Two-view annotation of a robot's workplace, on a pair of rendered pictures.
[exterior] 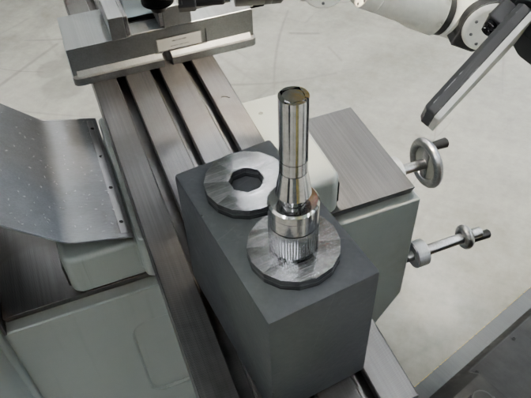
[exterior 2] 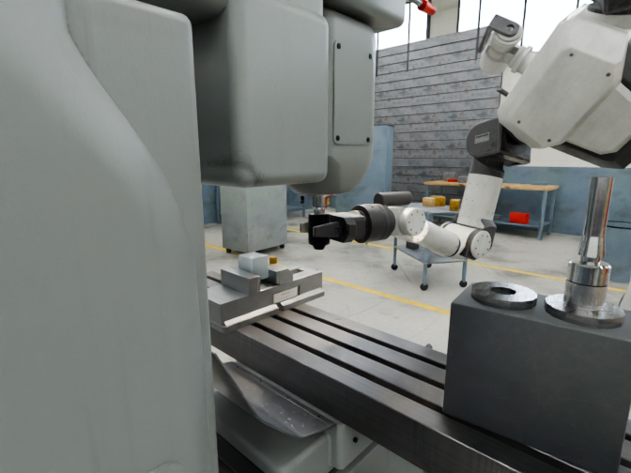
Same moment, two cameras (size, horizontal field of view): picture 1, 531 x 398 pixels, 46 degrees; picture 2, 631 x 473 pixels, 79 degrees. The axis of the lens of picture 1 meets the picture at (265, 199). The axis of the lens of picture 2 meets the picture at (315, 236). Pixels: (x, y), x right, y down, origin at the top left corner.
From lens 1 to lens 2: 59 cm
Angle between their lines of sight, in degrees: 42
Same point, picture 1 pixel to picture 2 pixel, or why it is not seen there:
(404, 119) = not seen: hidden behind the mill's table
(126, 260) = (321, 459)
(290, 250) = (602, 298)
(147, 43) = (268, 297)
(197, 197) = (484, 307)
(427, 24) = (452, 247)
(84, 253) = (294, 458)
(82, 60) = (229, 312)
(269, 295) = (613, 332)
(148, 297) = not seen: outside the picture
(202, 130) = (343, 336)
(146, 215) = (362, 389)
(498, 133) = not seen: hidden behind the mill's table
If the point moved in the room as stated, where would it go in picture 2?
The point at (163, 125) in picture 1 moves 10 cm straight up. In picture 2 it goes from (314, 340) to (314, 297)
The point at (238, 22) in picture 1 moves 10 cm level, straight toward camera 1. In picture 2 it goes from (315, 281) to (333, 291)
